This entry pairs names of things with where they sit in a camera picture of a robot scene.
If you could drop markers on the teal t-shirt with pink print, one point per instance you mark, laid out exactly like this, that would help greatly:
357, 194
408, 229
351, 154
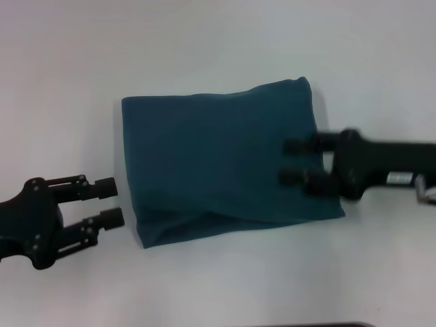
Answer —
221, 160

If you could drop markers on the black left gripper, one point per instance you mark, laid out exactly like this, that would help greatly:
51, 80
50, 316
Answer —
27, 225

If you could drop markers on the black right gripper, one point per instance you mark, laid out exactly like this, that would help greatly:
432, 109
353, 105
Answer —
374, 160

